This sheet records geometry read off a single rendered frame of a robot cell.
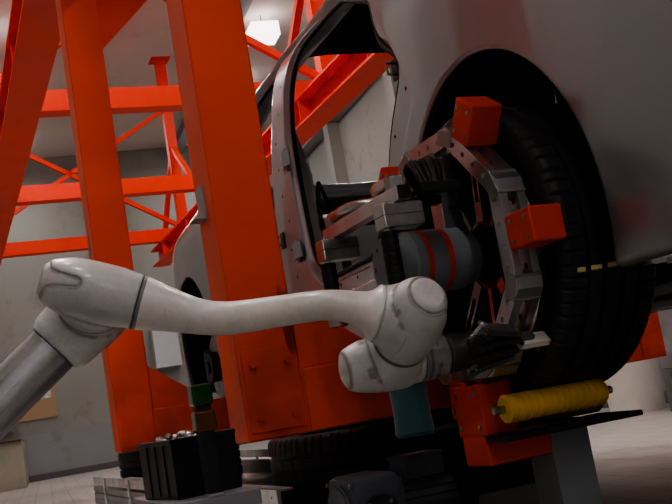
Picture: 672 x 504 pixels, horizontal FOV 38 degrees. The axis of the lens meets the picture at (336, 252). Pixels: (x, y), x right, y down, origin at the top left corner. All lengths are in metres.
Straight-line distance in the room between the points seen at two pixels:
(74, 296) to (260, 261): 0.80
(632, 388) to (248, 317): 8.01
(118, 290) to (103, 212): 2.67
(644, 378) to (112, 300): 8.15
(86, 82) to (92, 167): 0.39
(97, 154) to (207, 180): 2.02
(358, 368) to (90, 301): 0.49
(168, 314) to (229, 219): 0.74
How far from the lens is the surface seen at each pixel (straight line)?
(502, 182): 1.99
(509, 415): 2.07
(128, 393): 4.34
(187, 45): 2.62
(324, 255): 2.24
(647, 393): 9.65
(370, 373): 1.80
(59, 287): 1.80
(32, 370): 1.93
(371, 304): 1.70
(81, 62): 4.64
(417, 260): 2.09
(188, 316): 1.79
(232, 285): 2.46
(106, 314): 1.79
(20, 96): 7.19
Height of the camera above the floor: 0.59
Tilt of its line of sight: 8 degrees up
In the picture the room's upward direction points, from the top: 10 degrees counter-clockwise
